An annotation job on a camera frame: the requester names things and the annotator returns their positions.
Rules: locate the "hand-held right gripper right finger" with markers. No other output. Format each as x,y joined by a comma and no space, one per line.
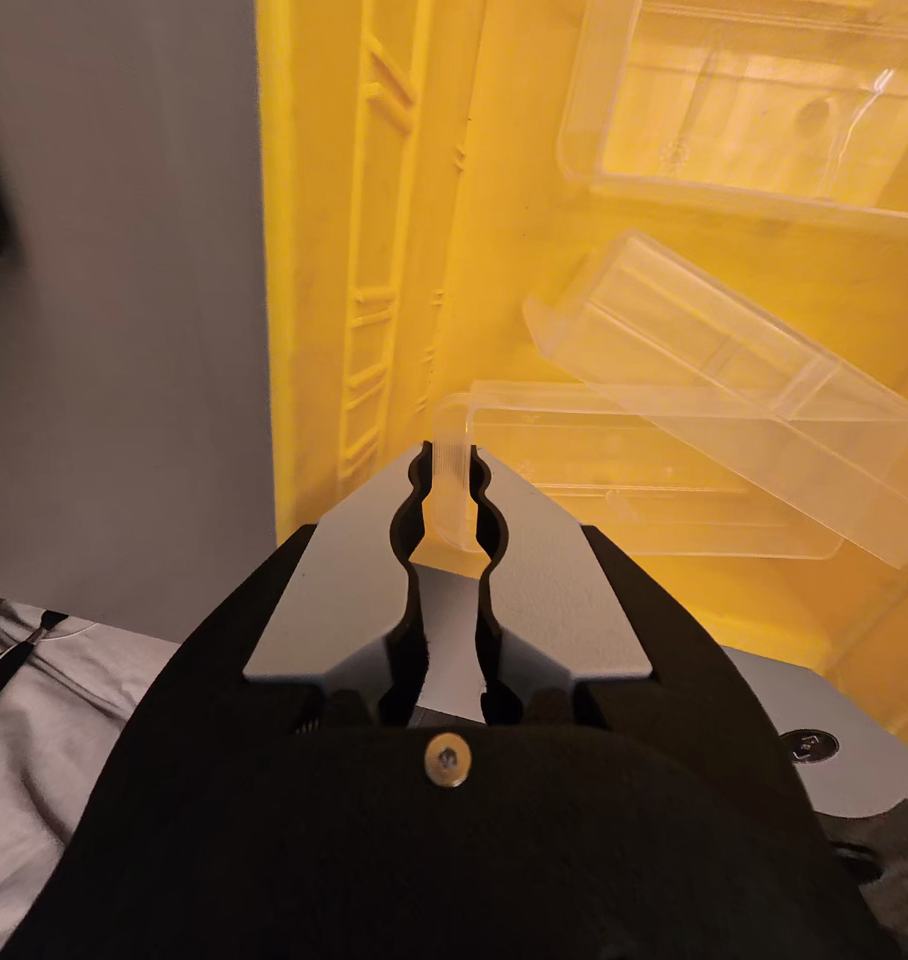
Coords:
574,600

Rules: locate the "black desk grommet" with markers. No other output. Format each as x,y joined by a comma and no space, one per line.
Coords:
806,746

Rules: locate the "yellow plastic bin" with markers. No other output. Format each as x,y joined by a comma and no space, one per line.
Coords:
514,262

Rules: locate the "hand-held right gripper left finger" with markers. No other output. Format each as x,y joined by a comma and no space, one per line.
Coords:
326,600

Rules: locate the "clear plastic drawer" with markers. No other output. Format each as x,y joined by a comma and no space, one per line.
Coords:
574,465
724,352
724,112

